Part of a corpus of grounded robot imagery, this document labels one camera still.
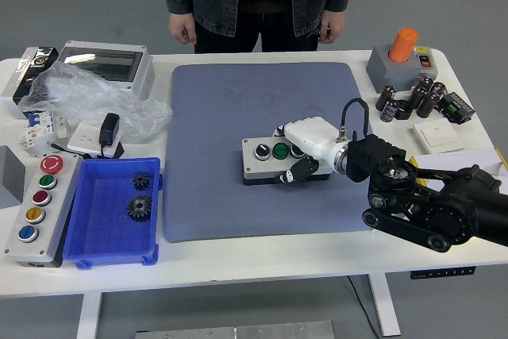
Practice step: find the grey distribution box clear lid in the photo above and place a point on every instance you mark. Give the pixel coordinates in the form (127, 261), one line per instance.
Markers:
(99, 63)

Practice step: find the black glossy lock panel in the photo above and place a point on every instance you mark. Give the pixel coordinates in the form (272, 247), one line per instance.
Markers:
(37, 63)

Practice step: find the grey metal floor plate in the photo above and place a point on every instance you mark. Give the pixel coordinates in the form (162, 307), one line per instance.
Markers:
(234, 331)

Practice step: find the large black gear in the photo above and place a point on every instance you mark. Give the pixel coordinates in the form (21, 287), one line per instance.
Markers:
(139, 207)

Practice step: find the white wall switch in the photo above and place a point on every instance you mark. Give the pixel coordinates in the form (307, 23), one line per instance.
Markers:
(436, 135)

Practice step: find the black module green terminals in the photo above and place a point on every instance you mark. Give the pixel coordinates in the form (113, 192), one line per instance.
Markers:
(456, 106)

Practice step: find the small black gear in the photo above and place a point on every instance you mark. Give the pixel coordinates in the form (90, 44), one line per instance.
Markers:
(141, 181)

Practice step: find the black table control panel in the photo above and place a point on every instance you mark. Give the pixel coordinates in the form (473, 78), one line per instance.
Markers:
(440, 273)

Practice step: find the dark brown cylindrical capacitor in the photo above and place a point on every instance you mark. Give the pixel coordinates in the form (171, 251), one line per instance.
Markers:
(416, 97)
(425, 82)
(390, 111)
(426, 105)
(437, 89)
(387, 97)

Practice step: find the white wall socket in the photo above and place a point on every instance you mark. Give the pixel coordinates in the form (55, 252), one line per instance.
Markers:
(85, 136)

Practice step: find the black capacitor clamp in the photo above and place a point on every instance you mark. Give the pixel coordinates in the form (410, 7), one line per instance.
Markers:
(404, 112)

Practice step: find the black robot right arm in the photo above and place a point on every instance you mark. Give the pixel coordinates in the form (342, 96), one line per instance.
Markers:
(448, 212)

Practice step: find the grey-blue textured mat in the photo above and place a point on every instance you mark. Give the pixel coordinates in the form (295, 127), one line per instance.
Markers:
(214, 116)

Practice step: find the clear plastic bag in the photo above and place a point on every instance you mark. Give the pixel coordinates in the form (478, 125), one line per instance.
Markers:
(87, 93)

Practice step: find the grey metal box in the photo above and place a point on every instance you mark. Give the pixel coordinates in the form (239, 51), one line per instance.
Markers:
(10, 176)

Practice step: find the grey five-button control box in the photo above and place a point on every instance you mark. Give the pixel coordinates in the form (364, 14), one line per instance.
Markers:
(39, 204)

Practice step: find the blue plastic bin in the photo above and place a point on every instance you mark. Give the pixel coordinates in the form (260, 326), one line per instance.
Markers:
(103, 236)

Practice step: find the grey switch red black buttons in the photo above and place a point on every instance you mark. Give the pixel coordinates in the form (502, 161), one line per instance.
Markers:
(424, 62)

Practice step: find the grey base block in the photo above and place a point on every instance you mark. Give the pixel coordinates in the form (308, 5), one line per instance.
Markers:
(383, 71)

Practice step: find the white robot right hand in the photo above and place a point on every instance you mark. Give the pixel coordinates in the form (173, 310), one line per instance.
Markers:
(313, 134)

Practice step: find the white circuit breaker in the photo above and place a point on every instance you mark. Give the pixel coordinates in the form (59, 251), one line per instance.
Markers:
(37, 126)

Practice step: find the person's right hand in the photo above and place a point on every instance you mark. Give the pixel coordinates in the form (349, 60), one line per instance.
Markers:
(182, 29)

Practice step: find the grey four-button control box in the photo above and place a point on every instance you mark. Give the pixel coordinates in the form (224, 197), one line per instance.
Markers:
(258, 168)

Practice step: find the white table leg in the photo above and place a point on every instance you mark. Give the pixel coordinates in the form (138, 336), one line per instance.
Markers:
(385, 307)
(89, 315)

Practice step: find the person's left hand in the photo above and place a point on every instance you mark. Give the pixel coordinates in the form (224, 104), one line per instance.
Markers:
(332, 27)

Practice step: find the orange cylinder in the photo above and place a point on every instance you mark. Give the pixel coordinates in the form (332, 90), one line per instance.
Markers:
(402, 45)

